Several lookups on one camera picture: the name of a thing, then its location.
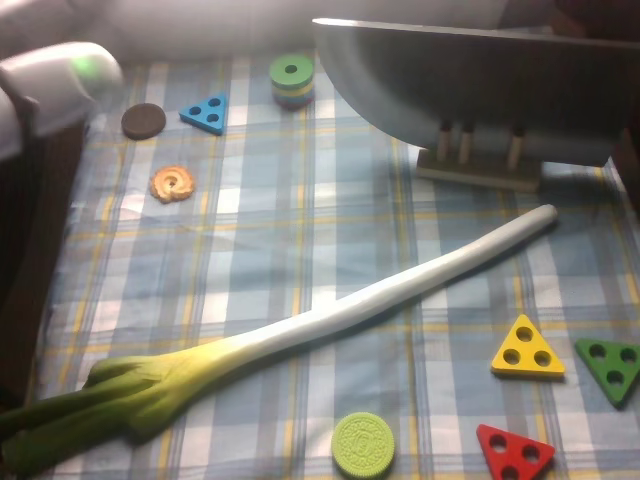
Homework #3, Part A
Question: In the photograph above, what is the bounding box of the large knife with orange handle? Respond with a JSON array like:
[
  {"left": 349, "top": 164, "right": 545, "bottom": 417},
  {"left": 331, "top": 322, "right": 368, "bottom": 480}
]
[{"left": 312, "top": 18, "right": 640, "bottom": 167}]

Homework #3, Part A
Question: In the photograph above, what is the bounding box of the green ring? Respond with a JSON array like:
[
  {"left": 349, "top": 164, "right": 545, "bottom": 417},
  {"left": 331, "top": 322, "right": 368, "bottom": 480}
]
[{"left": 268, "top": 53, "right": 315, "bottom": 92}]

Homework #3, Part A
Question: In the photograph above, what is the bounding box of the blue plaid cloth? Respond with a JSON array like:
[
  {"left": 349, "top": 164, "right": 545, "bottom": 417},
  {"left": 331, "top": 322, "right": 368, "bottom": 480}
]
[{"left": 34, "top": 52, "right": 640, "bottom": 480}]

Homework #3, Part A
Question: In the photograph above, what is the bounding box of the blue triangle block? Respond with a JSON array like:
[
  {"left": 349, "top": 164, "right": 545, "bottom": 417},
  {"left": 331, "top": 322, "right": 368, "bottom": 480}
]
[{"left": 178, "top": 92, "right": 229, "bottom": 136}]

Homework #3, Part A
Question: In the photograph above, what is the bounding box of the green round sandwich cookie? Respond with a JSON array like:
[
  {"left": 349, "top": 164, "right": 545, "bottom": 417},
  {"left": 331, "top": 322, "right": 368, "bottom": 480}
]
[{"left": 330, "top": 411, "right": 396, "bottom": 480}]

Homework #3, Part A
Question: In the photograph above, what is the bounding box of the wooden peg board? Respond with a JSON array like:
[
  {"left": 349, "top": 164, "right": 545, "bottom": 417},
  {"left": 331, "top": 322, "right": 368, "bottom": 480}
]
[{"left": 415, "top": 119, "right": 544, "bottom": 194}]

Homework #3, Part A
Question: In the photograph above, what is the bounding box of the yellow ring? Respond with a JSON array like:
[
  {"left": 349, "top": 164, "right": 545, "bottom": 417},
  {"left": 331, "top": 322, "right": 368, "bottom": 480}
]
[{"left": 271, "top": 84, "right": 316, "bottom": 98}]

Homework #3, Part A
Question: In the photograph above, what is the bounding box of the long green white leek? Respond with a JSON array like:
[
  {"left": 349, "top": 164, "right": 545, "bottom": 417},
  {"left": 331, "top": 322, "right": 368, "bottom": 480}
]
[{"left": 0, "top": 203, "right": 559, "bottom": 477}]

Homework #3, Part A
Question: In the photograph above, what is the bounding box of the green triangle block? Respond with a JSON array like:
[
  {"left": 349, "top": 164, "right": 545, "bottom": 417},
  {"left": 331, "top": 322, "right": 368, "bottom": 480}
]
[{"left": 574, "top": 337, "right": 640, "bottom": 411}]

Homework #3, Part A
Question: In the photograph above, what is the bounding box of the red ring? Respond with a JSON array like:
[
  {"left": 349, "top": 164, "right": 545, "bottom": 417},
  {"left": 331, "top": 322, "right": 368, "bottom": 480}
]
[{"left": 273, "top": 95, "right": 316, "bottom": 112}]

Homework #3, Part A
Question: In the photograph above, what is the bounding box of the red triangle block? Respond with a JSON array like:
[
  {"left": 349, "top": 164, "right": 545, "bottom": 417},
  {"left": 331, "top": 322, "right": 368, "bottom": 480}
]
[{"left": 475, "top": 423, "right": 557, "bottom": 480}]

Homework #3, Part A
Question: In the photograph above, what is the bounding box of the yellow triangle block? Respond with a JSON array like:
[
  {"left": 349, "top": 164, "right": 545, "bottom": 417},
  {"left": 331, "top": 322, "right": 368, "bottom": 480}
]
[{"left": 490, "top": 313, "right": 567, "bottom": 382}]

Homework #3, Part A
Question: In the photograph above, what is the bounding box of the tan swirl biscuit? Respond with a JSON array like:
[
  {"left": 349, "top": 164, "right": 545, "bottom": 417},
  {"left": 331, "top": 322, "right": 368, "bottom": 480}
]
[{"left": 149, "top": 165, "right": 195, "bottom": 205}]

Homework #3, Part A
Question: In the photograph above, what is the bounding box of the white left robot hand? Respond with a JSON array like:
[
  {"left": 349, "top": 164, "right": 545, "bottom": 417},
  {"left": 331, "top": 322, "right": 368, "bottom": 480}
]
[{"left": 0, "top": 41, "right": 126, "bottom": 163}]

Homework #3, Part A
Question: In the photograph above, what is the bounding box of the blue ring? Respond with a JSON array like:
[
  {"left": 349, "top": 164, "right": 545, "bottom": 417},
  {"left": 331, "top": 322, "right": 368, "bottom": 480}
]
[{"left": 272, "top": 90, "right": 316, "bottom": 105}]

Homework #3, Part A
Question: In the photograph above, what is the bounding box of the brown round sandwich cookie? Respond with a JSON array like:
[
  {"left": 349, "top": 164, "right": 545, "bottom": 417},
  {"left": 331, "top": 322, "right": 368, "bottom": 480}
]
[{"left": 121, "top": 102, "right": 167, "bottom": 140}]

